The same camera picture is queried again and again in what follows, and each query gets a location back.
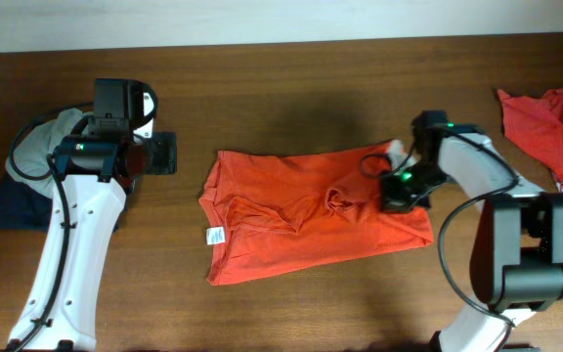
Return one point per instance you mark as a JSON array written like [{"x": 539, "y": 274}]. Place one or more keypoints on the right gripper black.
[{"x": 393, "y": 200}]

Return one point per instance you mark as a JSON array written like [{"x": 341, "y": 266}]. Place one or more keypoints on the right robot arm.
[{"x": 516, "y": 265}]

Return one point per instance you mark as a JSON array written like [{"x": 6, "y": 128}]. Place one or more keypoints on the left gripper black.
[{"x": 165, "y": 158}]

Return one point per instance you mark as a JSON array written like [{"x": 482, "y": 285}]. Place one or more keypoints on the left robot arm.
[{"x": 94, "y": 168}]

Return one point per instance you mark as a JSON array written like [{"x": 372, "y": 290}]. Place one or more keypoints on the orange soccer t-shirt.
[{"x": 271, "y": 215}]

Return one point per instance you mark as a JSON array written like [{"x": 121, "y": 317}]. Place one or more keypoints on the dark navy folded garment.
[{"x": 17, "y": 205}]

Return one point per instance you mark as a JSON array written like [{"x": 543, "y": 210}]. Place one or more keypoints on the light grey folded shirt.
[{"x": 30, "y": 154}]

